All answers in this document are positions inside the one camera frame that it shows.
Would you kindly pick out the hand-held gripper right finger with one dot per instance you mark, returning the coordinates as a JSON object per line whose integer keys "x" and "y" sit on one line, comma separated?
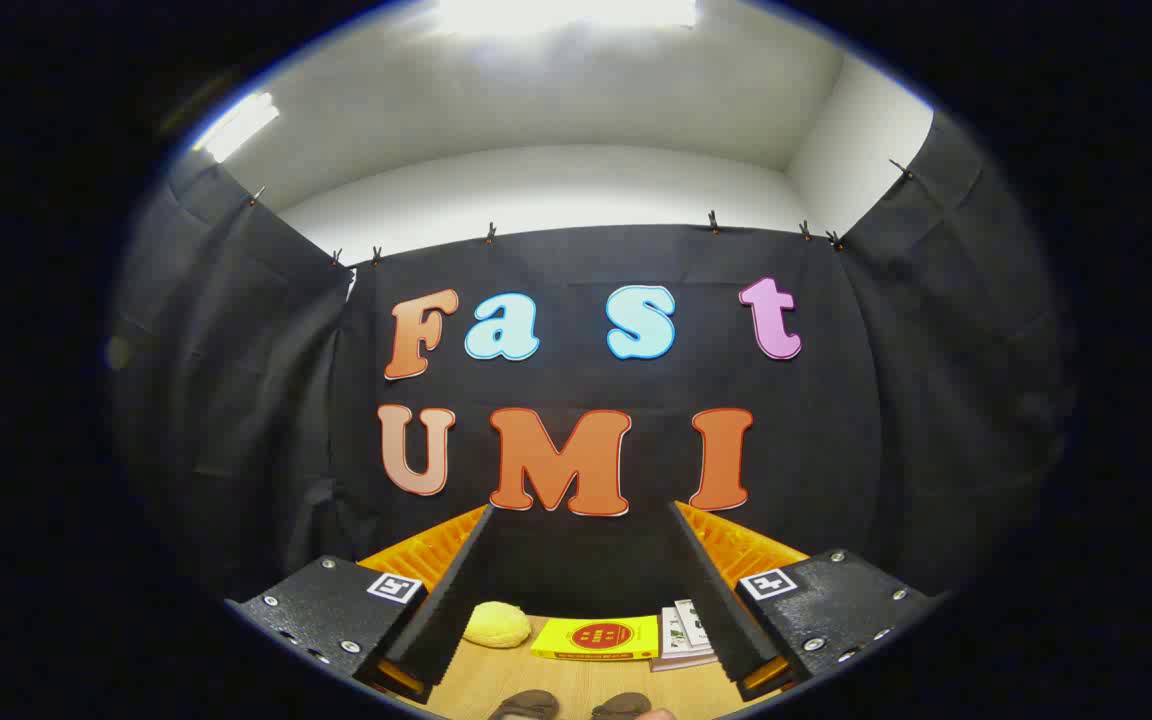
{"x": 716, "y": 590}

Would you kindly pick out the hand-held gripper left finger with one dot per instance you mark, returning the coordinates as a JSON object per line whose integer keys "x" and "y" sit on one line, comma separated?
{"x": 456, "y": 590}

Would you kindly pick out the brown fuzzy shoe with bow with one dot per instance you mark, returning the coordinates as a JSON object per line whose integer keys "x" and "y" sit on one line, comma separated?
{"x": 621, "y": 706}
{"x": 523, "y": 706}

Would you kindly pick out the white illustrated book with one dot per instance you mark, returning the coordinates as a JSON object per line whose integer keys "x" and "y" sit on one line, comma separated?
{"x": 693, "y": 622}

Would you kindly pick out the yellow bun plush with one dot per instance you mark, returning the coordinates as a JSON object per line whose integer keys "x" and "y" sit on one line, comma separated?
{"x": 496, "y": 625}

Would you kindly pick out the brown book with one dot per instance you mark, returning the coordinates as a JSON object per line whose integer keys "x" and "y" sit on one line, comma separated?
{"x": 681, "y": 664}

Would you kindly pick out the yellow book with red circle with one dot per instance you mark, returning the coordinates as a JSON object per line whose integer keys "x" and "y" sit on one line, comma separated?
{"x": 596, "y": 637}

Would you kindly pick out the black backdrop cloth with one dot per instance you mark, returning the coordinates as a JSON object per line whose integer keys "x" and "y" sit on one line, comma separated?
{"x": 236, "y": 400}

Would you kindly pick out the row of black cloth clips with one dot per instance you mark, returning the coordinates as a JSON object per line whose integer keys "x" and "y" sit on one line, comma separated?
{"x": 714, "y": 222}

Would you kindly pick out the ceiling light panel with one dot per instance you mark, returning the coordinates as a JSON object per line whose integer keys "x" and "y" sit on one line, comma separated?
{"x": 566, "y": 12}
{"x": 236, "y": 127}

